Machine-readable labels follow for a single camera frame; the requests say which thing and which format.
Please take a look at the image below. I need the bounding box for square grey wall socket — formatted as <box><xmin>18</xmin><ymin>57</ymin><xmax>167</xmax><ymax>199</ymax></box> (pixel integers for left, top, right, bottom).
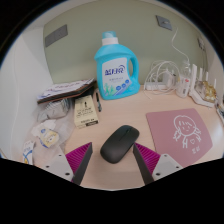
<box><xmin>155</xmin><ymin>14</ymin><xmax>173</xmax><ymax>32</ymax></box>

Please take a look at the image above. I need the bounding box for stack of booklets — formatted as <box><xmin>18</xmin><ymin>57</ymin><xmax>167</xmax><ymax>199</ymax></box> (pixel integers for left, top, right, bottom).
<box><xmin>36</xmin><ymin>78</ymin><xmax>98</xmax><ymax>105</ymax></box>

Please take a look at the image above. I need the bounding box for white router with antennas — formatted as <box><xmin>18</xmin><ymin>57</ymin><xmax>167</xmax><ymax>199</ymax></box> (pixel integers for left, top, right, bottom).
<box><xmin>188</xmin><ymin>63</ymin><xmax>219</xmax><ymax>108</ymax></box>

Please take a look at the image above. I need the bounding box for black pen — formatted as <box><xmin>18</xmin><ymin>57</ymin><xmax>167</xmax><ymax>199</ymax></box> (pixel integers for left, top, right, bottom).
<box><xmin>95</xmin><ymin>91</ymin><xmax>103</xmax><ymax>113</ymax></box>

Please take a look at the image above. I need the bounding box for small white bottle, red label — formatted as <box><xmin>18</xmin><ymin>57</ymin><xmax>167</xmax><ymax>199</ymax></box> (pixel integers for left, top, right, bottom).
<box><xmin>175</xmin><ymin>59</ymin><xmax>193</xmax><ymax>98</ymax></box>

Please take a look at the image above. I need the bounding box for small yellow box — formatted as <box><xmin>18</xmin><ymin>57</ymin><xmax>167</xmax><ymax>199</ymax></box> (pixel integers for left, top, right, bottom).
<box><xmin>73</xmin><ymin>94</ymin><xmax>100</xmax><ymax>129</ymax></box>

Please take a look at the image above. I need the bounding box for white wall cable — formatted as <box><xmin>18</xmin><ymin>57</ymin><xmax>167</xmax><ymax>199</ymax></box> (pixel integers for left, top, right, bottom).
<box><xmin>170</xmin><ymin>28</ymin><xmax>191</xmax><ymax>66</ymax></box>

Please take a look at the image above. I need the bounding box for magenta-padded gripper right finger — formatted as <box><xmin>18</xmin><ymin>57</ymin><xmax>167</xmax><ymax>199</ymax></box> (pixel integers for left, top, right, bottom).
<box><xmin>132</xmin><ymin>142</ymin><xmax>184</xmax><ymax>185</ymax></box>

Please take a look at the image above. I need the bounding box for gold foil packet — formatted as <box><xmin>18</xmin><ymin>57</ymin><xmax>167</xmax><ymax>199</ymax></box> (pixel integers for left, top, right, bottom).
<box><xmin>196</xmin><ymin>80</ymin><xmax>218</xmax><ymax>103</ymax></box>

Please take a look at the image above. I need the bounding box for pink mouse pad, girl drawing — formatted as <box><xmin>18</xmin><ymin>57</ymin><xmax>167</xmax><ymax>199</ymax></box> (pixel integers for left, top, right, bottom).
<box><xmin>145</xmin><ymin>107</ymin><xmax>214</xmax><ymax>168</ymax></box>

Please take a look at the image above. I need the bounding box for white power strip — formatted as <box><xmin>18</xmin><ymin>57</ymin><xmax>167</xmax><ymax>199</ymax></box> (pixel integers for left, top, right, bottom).
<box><xmin>143</xmin><ymin>81</ymin><xmax>178</xmax><ymax>92</ymax></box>

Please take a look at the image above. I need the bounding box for clear plastic bag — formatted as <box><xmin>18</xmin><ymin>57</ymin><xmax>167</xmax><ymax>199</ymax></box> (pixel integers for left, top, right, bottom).
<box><xmin>36</xmin><ymin>99</ymin><xmax>73</xmax><ymax>122</ymax></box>

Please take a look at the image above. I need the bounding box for blue detergent bottle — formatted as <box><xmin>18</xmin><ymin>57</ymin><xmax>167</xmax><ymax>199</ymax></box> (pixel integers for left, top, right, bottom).
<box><xmin>93</xmin><ymin>30</ymin><xmax>141</xmax><ymax>101</ymax></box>

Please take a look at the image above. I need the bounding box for blue white sachet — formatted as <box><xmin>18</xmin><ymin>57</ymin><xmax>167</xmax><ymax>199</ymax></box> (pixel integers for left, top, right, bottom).
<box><xmin>22</xmin><ymin>139</ymin><xmax>37</xmax><ymax>165</ymax></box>

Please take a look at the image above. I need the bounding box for bundle of white cables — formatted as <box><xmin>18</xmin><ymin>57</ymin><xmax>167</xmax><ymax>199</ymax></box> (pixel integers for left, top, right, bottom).
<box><xmin>143</xmin><ymin>59</ymin><xmax>178</xmax><ymax>98</ymax></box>

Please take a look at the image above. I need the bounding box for small white wall plug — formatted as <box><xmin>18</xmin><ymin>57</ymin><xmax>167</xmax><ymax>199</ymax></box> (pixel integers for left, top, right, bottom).
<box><xmin>197</xmin><ymin>36</ymin><xmax>206</xmax><ymax>51</ymax></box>

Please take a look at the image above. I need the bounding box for black computer mouse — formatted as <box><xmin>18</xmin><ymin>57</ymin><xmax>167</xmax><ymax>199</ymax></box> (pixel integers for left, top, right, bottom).
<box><xmin>99</xmin><ymin>124</ymin><xmax>140</xmax><ymax>164</ymax></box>

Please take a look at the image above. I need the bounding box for yellow white snack packet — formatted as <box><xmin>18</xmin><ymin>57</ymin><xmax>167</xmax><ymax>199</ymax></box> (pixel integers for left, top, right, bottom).
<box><xmin>31</xmin><ymin>119</ymin><xmax>61</xmax><ymax>149</ymax></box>

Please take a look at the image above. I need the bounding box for wide grey wall plate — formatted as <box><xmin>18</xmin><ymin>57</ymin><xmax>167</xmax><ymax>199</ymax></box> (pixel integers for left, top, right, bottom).
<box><xmin>44</xmin><ymin>24</ymin><xmax>69</xmax><ymax>48</ymax></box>

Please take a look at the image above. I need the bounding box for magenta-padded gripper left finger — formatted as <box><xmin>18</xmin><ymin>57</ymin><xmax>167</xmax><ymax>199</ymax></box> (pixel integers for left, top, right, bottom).
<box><xmin>42</xmin><ymin>142</ymin><xmax>94</xmax><ymax>186</ymax></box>

